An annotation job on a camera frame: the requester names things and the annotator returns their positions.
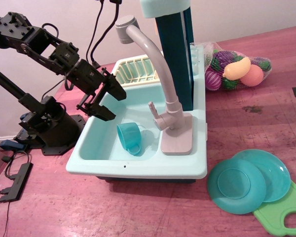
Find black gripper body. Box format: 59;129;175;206
65;59;108;94

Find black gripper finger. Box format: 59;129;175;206
101;67;127;101
76;84;115;121

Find teal plastic toy cup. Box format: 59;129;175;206
116;122;142;156

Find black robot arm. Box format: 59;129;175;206
0;12;126;156

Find cream dish drying rack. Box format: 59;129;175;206
112;54;160;87

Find light blue toy sink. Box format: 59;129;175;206
66;49;207;180

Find grey toy faucet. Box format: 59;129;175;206
114;15;193;156

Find dark blue water tank column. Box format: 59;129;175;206
140;0;195;112

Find mesh bag of toy produce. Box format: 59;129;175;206
190;42;272;91

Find black USB hub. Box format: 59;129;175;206
0;162;33;202

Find yellow toy mango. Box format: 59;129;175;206
222;57;251;80

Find orange toy fruit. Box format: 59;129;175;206
240;65;263;87

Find front teal plastic plate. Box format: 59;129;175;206
207;158;266;214

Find teal plastic plate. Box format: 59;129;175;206
233;149;291;202
207;158;266;214

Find rear teal plastic plate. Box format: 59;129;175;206
233;149;291;202

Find green plastic cutting board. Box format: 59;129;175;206
253;182;296;237

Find black hanging cable right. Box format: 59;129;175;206
90;0;121;69

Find black hanging cable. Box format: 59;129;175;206
90;0;121;69
85;0;105;65

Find black hanging cable left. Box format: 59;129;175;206
85;0;105;65

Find blue clamp handle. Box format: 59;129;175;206
0;140;27;151

